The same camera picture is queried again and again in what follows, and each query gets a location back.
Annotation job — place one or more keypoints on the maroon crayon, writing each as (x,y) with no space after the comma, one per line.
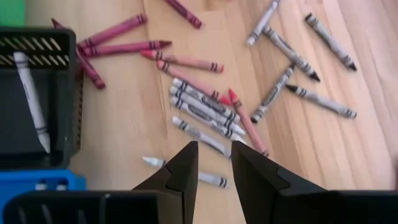
(124,48)
(113,30)
(185,14)
(91,72)

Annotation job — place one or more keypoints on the pink crayon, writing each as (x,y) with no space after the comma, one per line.
(186,79)
(186,61)
(247,120)

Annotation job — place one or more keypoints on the pile of crayons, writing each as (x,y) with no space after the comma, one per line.
(205,99)

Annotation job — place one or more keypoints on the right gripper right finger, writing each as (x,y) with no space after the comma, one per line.
(261,193)

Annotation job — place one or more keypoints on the black plastic basket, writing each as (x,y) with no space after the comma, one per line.
(59,124)

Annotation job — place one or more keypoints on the blue plastic basket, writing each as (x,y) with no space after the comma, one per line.
(18,180)

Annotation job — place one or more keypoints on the white crayon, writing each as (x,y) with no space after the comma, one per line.
(202,117)
(202,137)
(214,179)
(32,99)

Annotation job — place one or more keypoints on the grey crayon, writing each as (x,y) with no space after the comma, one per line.
(320,100)
(331,42)
(273,93)
(264,21)
(292,54)

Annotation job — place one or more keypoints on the cluster of white crayons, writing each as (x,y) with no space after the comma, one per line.
(205,109)

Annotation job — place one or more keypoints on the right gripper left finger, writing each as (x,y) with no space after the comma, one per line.
(177,186)

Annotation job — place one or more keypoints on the green plastic basket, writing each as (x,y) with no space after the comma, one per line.
(11,12)

